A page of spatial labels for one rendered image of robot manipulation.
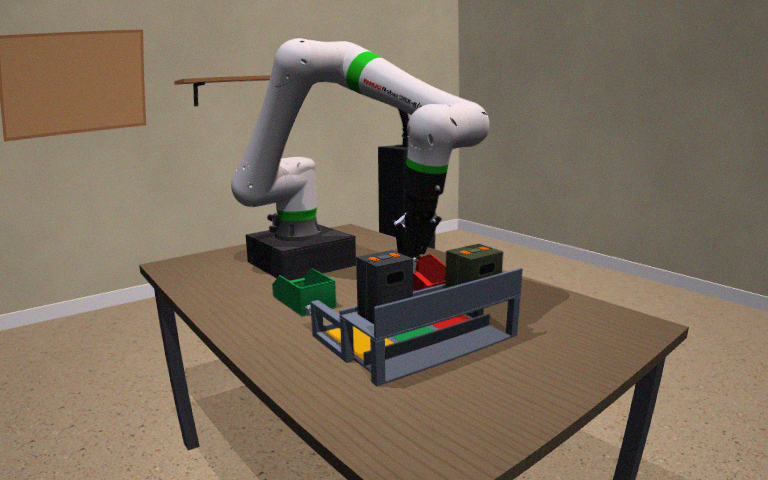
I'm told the green bin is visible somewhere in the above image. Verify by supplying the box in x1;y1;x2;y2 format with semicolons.
272;269;336;317

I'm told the red bin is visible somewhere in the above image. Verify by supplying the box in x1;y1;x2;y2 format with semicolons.
413;254;446;292

